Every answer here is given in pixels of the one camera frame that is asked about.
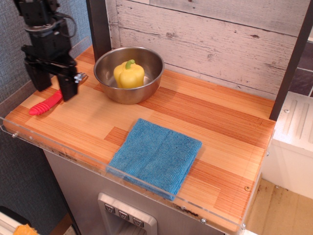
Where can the stainless steel bowl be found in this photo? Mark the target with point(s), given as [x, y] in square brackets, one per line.
[152, 63]

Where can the orange object bottom left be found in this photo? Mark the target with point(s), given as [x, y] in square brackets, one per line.
[24, 230]

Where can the white cabinet on right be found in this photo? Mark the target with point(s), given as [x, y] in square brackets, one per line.
[289, 159]

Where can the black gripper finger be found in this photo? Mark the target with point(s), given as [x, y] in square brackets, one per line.
[68, 86]
[40, 78]

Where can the grey cabinet with buttons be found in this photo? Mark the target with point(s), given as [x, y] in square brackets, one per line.
[101, 206]

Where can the clear acrylic table guard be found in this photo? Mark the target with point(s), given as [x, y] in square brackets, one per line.
[81, 136]

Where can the dark vertical post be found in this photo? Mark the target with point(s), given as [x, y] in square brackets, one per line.
[99, 27]
[293, 62]

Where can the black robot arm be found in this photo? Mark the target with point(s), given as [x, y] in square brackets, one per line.
[39, 11]

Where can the dark vertical post right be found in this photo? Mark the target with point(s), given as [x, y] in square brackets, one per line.
[293, 62]

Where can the yellow bell pepper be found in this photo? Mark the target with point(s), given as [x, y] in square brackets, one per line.
[129, 75]

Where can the dark vertical post left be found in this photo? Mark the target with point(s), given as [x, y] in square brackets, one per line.
[99, 27]

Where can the red handled metal fork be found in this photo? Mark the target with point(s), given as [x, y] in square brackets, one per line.
[47, 104]

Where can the blue folded cloth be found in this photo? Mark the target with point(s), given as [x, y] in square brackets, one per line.
[155, 158]

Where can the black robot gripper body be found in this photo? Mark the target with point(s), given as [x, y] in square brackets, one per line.
[50, 47]

